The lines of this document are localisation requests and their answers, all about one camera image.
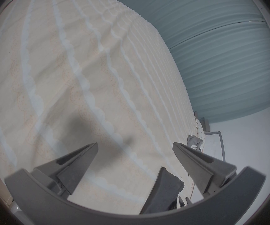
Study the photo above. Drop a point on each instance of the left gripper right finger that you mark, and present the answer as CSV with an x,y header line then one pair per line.
x,y
196,170

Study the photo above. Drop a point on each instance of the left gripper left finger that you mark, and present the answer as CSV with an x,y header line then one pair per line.
x,y
78,170

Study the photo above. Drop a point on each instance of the black T-shirt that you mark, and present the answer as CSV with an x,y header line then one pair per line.
x,y
163,191

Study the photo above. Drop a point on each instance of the pile of clothes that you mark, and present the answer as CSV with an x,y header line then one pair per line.
x,y
193,140

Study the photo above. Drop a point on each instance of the bed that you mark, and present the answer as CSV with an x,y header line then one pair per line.
x,y
55,78

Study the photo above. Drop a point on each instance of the white printed pillow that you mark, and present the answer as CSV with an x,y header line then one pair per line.
x,y
200,130

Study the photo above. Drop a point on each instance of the grey bedside table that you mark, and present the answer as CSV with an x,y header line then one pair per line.
x,y
206,124

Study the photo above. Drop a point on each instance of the blue-green curtain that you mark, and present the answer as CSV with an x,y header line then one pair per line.
x,y
231,78
196,3

